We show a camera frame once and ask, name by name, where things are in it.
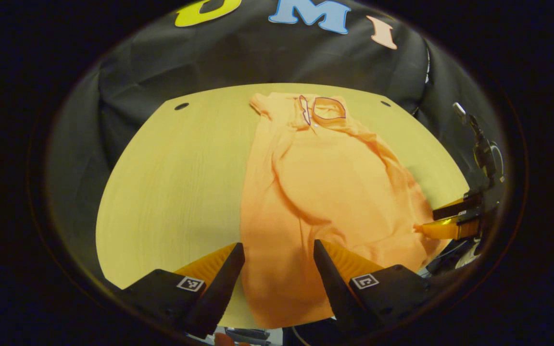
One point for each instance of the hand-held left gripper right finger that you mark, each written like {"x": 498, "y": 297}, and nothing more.
{"x": 332, "y": 283}

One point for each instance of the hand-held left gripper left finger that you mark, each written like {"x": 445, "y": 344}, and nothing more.
{"x": 219, "y": 288}

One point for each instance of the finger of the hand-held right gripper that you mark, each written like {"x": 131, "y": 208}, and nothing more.
{"x": 445, "y": 229}
{"x": 452, "y": 206}

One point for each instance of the orange T-shirt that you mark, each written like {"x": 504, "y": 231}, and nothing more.
{"x": 334, "y": 192}

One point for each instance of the black backdrop cloth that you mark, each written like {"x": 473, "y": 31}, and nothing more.
{"x": 258, "y": 57}

